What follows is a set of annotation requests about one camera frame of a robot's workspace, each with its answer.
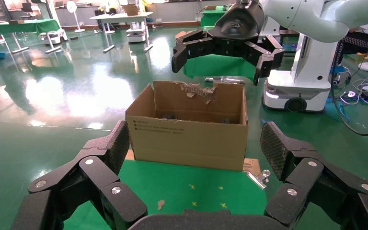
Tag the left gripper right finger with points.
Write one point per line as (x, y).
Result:
(317, 184)

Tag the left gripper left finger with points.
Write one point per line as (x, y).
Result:
(85, 184)

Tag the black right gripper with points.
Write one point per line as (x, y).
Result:
(238, 25)

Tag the small brown cardboard scrap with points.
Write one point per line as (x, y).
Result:
(160, 204)

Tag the large open cardboard carton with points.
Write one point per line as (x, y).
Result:
(187, 143)

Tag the cardboard box on table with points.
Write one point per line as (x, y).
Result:
(130, 9)

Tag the green covered table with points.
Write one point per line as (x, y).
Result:
(25, 26)
(212, 17)

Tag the silver binder clip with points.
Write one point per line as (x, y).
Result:
(257, 179)

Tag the white wheeled robot chassis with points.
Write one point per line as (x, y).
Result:
(311, 63)

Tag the green table cloth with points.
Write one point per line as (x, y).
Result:
(177, 177)

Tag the white machine under table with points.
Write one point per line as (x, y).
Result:
(137, 33)

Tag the white long table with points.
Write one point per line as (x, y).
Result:
(120, 16)

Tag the seated person in white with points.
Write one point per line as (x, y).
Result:
(357, 43)

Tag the white low mobile robot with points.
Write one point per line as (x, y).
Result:
(55, 36)

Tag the white standing fan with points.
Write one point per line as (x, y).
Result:
(72, 6)

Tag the white pipe frame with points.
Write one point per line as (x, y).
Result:
(225, 80)

